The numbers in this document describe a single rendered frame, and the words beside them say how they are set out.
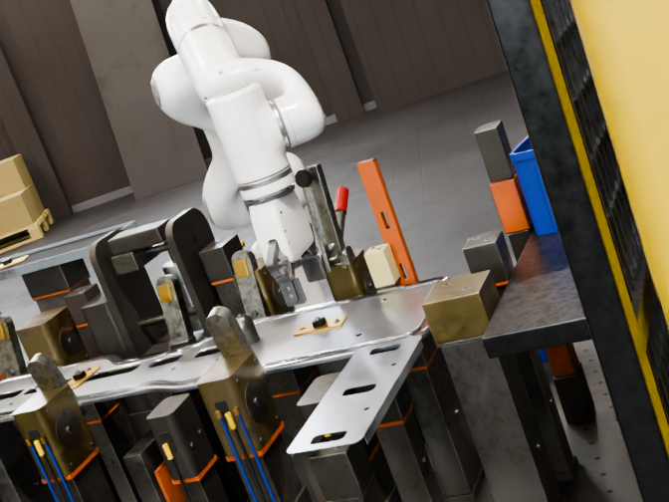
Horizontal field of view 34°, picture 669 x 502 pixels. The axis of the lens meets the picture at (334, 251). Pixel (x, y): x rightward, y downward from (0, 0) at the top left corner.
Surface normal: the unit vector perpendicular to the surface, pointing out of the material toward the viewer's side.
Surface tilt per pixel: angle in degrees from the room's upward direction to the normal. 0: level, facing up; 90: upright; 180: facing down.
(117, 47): 76
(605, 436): 0
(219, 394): 90
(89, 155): 90
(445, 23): 90
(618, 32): 90
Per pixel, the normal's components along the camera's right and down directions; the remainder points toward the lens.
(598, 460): -0.34, -0.91
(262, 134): 0.29, 0.15
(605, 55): -0.32, 0.35
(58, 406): 0.89, -0.22
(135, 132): -0.14, 0.05
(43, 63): -0.06, 0.28
